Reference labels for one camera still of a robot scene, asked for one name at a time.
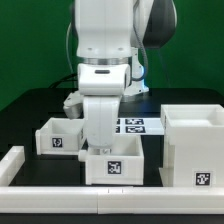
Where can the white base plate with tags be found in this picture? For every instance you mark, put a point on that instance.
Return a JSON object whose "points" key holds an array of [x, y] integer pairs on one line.
{"points": [[139, 126]]}

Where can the white front fence rail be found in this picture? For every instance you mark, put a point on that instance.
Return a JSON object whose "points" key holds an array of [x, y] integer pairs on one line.
{"points": [[112, 200]]}

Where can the white left fence rail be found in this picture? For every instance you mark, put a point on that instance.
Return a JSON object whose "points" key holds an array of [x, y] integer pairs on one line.
{"points": [[11, 164]]}

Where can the white drawer box left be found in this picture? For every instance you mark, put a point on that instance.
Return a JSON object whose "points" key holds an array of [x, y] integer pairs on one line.
{"points": [[60, 136]]}

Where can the white fence rail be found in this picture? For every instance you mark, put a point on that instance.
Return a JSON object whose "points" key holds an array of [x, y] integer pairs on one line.
{"points": [[112, 200], [11, 164]]}

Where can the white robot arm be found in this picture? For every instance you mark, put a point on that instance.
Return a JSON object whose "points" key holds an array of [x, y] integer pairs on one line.
{"points": [[112, 34]]}

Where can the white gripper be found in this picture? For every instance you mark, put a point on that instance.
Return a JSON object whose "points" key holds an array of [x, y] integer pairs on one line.
{"points": [[102, 87]]}

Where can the white drawer box with tag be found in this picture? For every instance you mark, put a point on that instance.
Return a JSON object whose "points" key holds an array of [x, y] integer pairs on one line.
{"points": [[124, 165]]}

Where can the white drawer cabinet housing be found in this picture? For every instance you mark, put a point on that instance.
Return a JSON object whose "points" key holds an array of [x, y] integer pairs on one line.
{"points": [[193, 154]]}

